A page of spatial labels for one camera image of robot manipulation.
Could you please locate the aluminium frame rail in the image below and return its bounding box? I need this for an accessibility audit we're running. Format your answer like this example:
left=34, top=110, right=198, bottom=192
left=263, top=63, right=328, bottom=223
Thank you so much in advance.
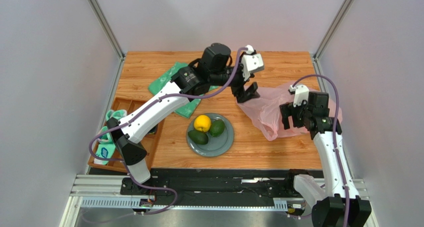
left=59, top=173, right=378, bottom=227

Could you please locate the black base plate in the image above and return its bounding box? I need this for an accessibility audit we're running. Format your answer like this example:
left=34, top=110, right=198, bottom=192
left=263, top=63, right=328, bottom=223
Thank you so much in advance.
left=118, top=168, right=323, bottom=207

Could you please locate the green lime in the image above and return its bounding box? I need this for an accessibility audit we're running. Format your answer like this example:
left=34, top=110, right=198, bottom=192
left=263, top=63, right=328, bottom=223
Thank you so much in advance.
left=209, top=119, right=225, bottom=137

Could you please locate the green white cloth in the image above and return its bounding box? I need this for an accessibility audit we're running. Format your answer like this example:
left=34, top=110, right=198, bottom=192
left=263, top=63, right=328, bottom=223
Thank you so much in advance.
left=148, top=62, right=201, bottom=118

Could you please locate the brown wooden divided tray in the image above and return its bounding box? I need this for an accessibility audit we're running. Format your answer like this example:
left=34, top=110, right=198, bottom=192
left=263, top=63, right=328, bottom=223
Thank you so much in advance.
left=88, top=98, right=164, bottom=174

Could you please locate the pink plastic bag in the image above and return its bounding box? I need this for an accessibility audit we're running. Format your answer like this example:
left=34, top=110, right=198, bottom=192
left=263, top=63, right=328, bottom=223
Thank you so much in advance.
left=236, top=82, right=343, bottom=142

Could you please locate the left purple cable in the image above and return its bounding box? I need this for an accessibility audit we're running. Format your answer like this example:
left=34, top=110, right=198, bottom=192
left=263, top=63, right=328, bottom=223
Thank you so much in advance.
left=89, top=47, right=248, bottom=216

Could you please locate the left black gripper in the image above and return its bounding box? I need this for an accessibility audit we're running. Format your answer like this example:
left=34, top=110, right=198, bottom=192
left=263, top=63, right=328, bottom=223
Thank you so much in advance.
left=209, top=52, right=260, bottom=103

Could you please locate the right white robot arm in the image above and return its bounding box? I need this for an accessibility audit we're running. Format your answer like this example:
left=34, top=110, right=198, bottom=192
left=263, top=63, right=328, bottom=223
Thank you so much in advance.
left=280, top=88, right=372, bottom=227

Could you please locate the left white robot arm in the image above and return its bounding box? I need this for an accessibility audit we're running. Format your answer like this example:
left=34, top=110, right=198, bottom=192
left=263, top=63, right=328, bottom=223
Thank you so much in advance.
left=106, top=43, right=264, bottom=184

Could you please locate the yellow lemon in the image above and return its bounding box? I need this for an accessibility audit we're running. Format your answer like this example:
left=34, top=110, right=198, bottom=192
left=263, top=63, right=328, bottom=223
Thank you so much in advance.
left=193, top=114, right=212, bottom=132

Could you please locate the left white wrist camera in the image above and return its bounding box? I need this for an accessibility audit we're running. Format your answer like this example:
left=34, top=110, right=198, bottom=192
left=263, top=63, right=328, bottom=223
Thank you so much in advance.
left=241, top=45, right=265, bottom=82

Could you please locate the dark green avocado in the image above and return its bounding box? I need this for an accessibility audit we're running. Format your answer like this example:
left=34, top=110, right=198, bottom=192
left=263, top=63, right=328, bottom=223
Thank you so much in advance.
left=188, top=129, right=209, bottom=145

